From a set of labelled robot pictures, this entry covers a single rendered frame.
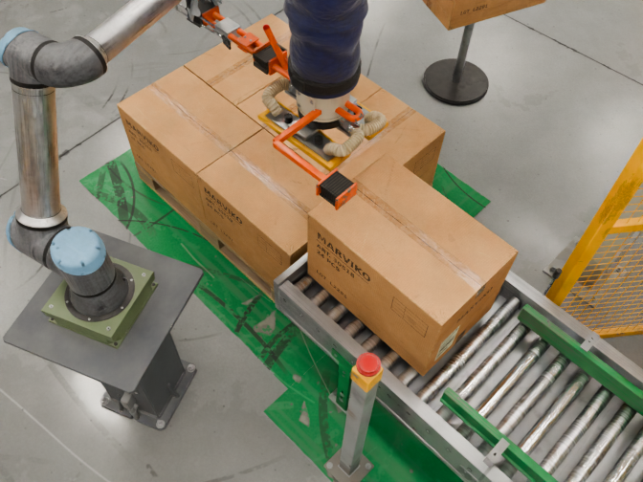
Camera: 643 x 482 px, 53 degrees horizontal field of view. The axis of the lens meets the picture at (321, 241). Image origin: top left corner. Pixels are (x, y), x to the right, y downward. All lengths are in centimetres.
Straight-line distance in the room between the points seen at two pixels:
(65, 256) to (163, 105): 134
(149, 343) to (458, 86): 260
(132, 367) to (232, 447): 79
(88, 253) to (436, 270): 108
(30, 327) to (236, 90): 151
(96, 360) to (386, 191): 113
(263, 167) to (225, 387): 98
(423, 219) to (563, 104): 215
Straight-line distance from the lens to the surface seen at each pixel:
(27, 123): 199
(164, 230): 343
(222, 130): 307
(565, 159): 394
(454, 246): 221
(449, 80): 416
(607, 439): 251
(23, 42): 191
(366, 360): 187
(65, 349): 233
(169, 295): 234
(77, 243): 209
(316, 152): 212
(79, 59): 183
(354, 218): 223
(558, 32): 477
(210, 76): 335
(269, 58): 226
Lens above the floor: 274
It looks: 56 degrees down
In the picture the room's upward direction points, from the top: 2 degrees clockwise
